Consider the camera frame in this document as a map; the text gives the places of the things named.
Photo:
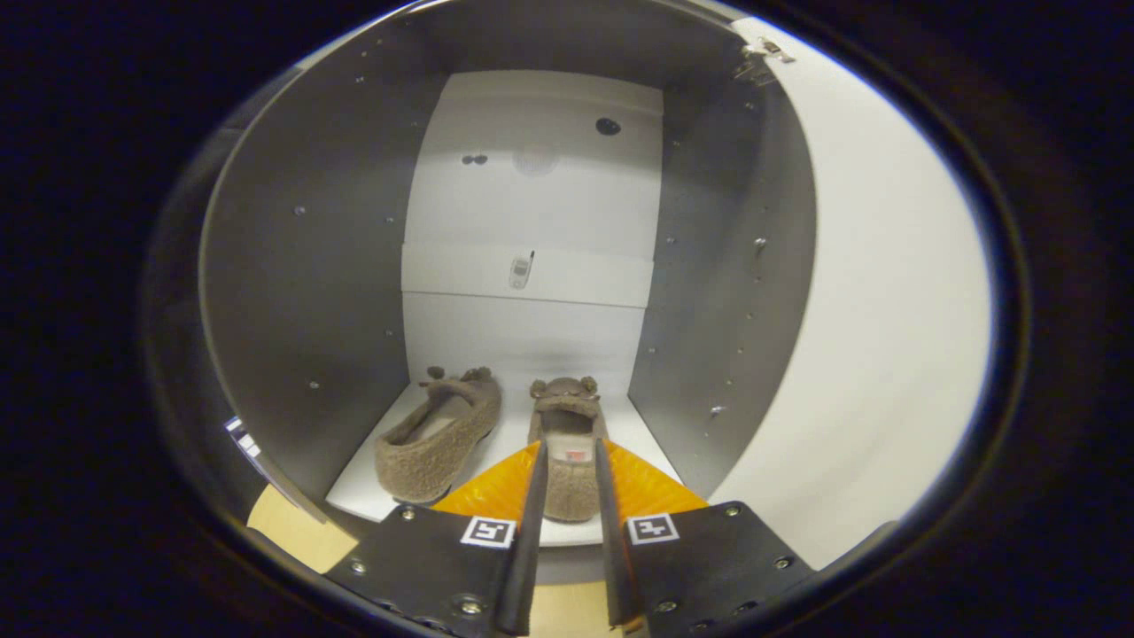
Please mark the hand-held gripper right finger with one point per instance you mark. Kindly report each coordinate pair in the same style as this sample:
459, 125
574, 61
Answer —
613, 549

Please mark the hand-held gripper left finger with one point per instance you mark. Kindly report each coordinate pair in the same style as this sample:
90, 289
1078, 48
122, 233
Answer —
524, 549

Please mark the brown fuzzy shoe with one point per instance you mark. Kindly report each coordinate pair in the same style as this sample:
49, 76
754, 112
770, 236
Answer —
434, 461
567, 492

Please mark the grey shoe cabinet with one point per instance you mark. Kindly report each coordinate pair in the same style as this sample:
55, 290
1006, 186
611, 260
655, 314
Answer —
310, 266

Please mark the white shoe cabinet door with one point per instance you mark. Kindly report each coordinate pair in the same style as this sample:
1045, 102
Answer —
886, 310

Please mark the metal door hinge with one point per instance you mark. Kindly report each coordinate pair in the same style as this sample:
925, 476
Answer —
762, 60

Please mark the grey cover book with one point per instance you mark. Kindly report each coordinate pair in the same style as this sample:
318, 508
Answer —
244, 439

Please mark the black backdrop cloth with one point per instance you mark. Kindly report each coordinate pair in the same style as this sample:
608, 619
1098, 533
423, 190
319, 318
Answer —
177, 354

